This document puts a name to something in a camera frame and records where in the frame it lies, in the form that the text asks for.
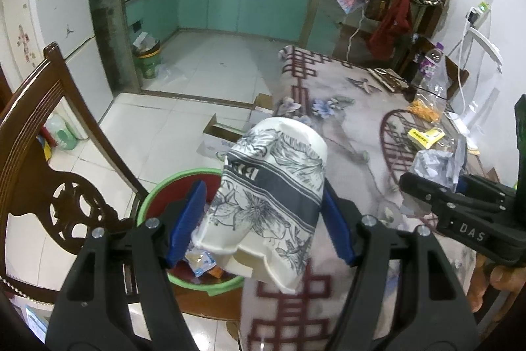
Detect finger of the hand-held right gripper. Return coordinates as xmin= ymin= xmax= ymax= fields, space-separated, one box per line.
xmin=398 ymin=171 xmax=457 ymax=224
xmin=458 ymin=173 xmax=517 ymax=207

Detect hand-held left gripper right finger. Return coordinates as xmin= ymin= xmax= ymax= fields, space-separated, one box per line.
xmin=323 ymin=187 xmax=481 ymax=351

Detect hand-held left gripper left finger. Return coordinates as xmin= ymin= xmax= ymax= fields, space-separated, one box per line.
xmin=45 ymin=180 xmax=208 ymax=351

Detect red bin with green rim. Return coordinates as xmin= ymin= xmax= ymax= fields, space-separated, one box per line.
xmin=136 ymin=168 xmax=245 ymax=296

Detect printed white paper cup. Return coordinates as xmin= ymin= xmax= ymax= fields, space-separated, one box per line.
xmin=191 ymin=117 xmax=328 ymax=294

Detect green trash bucket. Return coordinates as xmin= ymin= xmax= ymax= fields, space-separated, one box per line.
xmin=132 ymin=32 xmax=162 ymax=79

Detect person's right hand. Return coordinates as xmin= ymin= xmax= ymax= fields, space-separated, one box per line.
xmin=468 ymin=264 xmax=520 ymax=313

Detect blue and white wrapper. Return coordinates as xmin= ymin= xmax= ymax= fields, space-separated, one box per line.
xmin=185 ymin=248 xmax=216 ymax=278

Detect yellow packet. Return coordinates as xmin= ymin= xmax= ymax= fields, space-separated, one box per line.
xmin=408 ymin=126 xmax=444 ymax=149

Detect bag of orange snacks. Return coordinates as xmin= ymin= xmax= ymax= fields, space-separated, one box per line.
xmin=407 ymin=98 xmax=442 ymax=124

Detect floral tablecloth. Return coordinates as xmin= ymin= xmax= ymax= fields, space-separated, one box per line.
xmin=240 ymin=44 xmax=500 ymax=351

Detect brown patterned box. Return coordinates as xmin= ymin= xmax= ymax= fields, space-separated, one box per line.
xmin=368 ymin=67 xmax=412 ymax=92

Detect clear plastic bottle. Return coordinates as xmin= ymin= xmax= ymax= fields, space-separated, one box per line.
xmin=413 ymin=42 xmax=446 ymax=105

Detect green detergent bottle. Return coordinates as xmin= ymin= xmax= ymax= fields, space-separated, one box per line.
xmin=45 ymin=114 xmax=79 ymax=151

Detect red garment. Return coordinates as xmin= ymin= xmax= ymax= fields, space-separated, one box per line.
xmin=367 ymin=0 xmax=414 ymax=60

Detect blue printed box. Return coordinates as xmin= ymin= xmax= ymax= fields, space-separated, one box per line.
xmin=25 ymin=304 xmax=48 ymax=343

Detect carved wooden chair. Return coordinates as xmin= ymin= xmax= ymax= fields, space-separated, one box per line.
xmin=0 ymin=42 xmax=153 ymax=304

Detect brown handbag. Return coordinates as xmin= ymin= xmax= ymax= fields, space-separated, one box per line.
xmin=367 ymin=0 xmax=389 ymax=20

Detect teal kitchen cabinets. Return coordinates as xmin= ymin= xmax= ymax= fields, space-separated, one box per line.
xmin=124 ymin=0 xmax=313 ymax=43

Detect white refrigerator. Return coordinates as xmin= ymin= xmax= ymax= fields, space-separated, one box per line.
xmin=0 ymin=0 xmax=113 ymax=140

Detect white cable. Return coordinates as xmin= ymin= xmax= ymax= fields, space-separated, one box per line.
xmin=446 ymin=22 xmax=471 ymax=121

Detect wall socket with charger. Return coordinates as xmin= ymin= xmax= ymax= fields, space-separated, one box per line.
xmin=466 ymin=3 xmax=491 ymax=25

